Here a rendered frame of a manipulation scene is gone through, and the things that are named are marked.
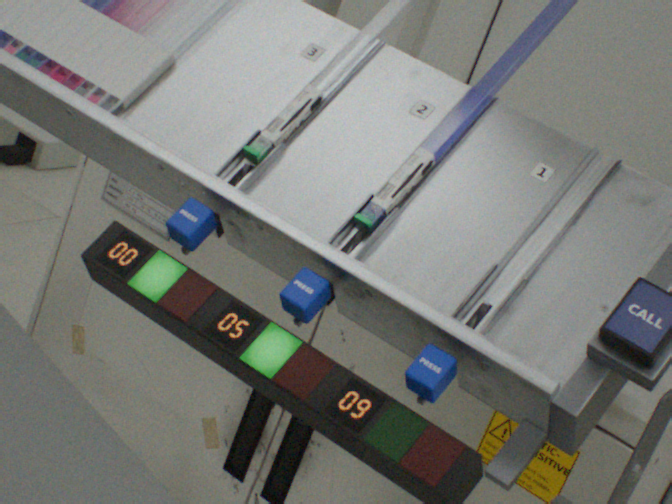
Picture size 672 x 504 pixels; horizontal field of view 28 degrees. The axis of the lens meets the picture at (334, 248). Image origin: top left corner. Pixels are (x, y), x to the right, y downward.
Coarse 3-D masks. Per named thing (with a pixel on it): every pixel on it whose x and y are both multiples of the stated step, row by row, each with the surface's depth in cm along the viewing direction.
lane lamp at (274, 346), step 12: (264, 336) 95; (276, 336) 95; (288, 336) 95; (252, 348) 95; (264, 348) 94; (276, 348) 94; (288, 348) 94; (252, 360) 94; (264, 360) 94; (276, 360) 94; (264, 372) 93
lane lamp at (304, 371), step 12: (300, 348) 94; (288, 360) 94; (300, 360) 94; (312, 360) 94; (324, 360) 93; (288, 372) 93; (300, 372) 93; (312, 372) 93; (324, 372) 93; (288, 384) 93; (300, 384) 93; (312, 384) 92; (300, 396) 92
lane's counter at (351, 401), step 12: (348, 384) 92; (360, 384) 92; (336, 396) 92; (348, 396) 92; (360, 396) 92; (372, 396) 92; (336, 408) 91; (348, 408) 91; (360, 408) 91; (372, 408) 91; (348, 420) 91; (360, 420) 91
